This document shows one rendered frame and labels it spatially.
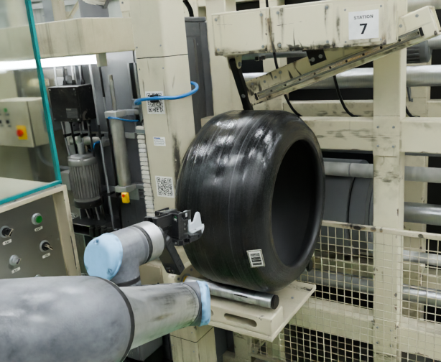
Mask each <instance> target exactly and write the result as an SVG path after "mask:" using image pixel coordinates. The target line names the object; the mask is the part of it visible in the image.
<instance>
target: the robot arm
mask: <svg viewBox="0 0 441 362"><path fill-rule="evenodd" d="M163 210H164V211H163ZM160 211H161V212H160ZM203 231H204V224H202V223H201V219H200V213H199V212H196V213H195V216H194V219H193V222H191V210H185V211H184V212H179V211H177V209H174V208H171V209H169V207H168V208H163V209H161V210H157V211H155V216H154V217H152V216H147V217H144V221H143V222H141V223H137V224H134V225H132V226H129V227H126V228H122V229H120V230H117V231H114V232H111V233H105V234H102V235H101V236H99V237H97V238H95V239H93V240H92V241H91V242H90V243H89V244H88V245H87V246H86V249H85V253H84V264H85V267H86V269H87V272H88V274H89V275H90V276H61V277H30V278H16V279H0V362H123V361H124V359H125V358H126V357H127V355H128V353H129V351H130V350H131V349H133V348H136V347H138V346H140V345H143V344H145V343H148V342H149V341H152V340H154V339H157V338H159V337H162V336H163V335H166V334H168V333H171V332H173V331H175V330H179V329H183V328H186V327H188V326H198V327H201V326H202V325H207V324H208V323H209V322H210V290H209V286H208V283H207V282H200V281H195V282H178V283H166V284H145V285H141V278H140V271H139V266H141V265H143V264H145V263H147V262H149V261H152V260H154V259H156V258H158V257H159V259H160V261H161V262H162V265H163V267H164V269H165V271H166V272H167V273H169V274H176V275H181V273H182V271H183V270H184V268H185V266H184V264H183V262H182V260H181V258H180V256H179V254H178V252H177V250H176V248H175V246H183V245H186V244H188V243H191V242H193V241H196V240H198V239H199V238H200V237H201V236H202V233H203Z"/></svg>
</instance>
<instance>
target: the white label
mask: <svg viewBox="0 0 441 362"><path fill-rule="evenodd" d="M247 254H248V257H249V261H250V265H251V268H253V267H260V266H265V263H264V258H263V255H262V252H261V249H258V250H252V251H247Z"/></svg>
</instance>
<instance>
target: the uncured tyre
mask: <svg viewBox="0 0 441 362"><path fill-rule="evenodd" d="M324 207H325V167H324V162H323V157H322V151H321V148H320V145H319V142H318V140H317V137H316V136H315V134H314V132H313V131H312V129H311V128H310V127H309V126H308V125H307V124H306V123H305V122H304V121H303V120H302V119H301V118H300V117H299V116H298V115H296V114H294V113H290V112H288V111H283V110H232V111H227V112H224V113H220V114H218V115H217V116H214V117H213V118H212V119H210V120H209V121H208V122H207V123H206V124H205V125H204V126H203V127H202V128H201V130H199V132H198V133H197V135H196V136H195V138H194V139H193V140H192V142H191V143H190V145H189V147H188V148H187V151H186V152H185V156H184V157H183V160H182V164H181V166H180V171H179V174H178V177H177V184H176V190H175V209H177V211H179V212H184V211H185V210H191V222H193V219H194V216H195V213H196V212H199V213H200V219H201V223H202V224H204V231H203V233H202V236H201V237H200V238H199V239H198V240H196V241H193V242H191V243H188V244H186V245H183V249H184V250H185V253H186V254H187V257H188V259H189V260H190V263H191V264H192V265H193V267H194V268H195V269H196V270H197V271H198V272H199V273H200V274H202V275H203V276H204V277H207V278H208V279H210V280H212V281H214V282H218V283H221V284H228V285H231V286H235V287H241V288H245V289H251V290H255V291H259V292H275V291H279V290H281V289H284V288H285V287H286V286H287V285H289V284H291V283H292V282H293V281H294V280H296V279H297V278H298V277H299V276H300V275H301V274H302V273H303V271H304V270H305V269H306V267H307V265H308V264H309V262H310V259H311V258H312V255H313V253H314V251H315V247H316V245H317V241H318V239H319V235H320V230H321V226H322V219H323V213H324ZM258 249H261V252H262V255H263V258H264V263H265V266H260V267H253V268H251V265H250V261H249V257H248V254H247V251H252V250H258Z"/></svg>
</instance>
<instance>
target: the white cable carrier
mask: <svg viewBox="0 0 441 362"><path fill-rule="evenodd" d="M136 129H141V130H145V129H144V125H142V126H137V127H136ZM137 134H138V135H137V139H138V143H141V144H139V148H140V149H139V152H141V153H139V156H140V161H142V162H141V165H145V166H141V169H142V171H141V173H142V174H144V175H142V178H145V179H143V182H145V183H144V187H145V188H144V191H146V192H145V193H144V195H146V196H145V200H146V201H145V202H146V204H147V205H146V208H147V212H148V213H147V216H152V217H154V216H155V214H154V212H155V211H154V209H153V208H154V205H153V204H154V201H153V199H154V198H153V197H152V196H153V193H152V185H151V180H150V179H151V176H150V171H149V163H148V161H149V159H148V154H147V141H146V135H145V134H144V133H137ZM143 161H144V162H143Z"/></svg>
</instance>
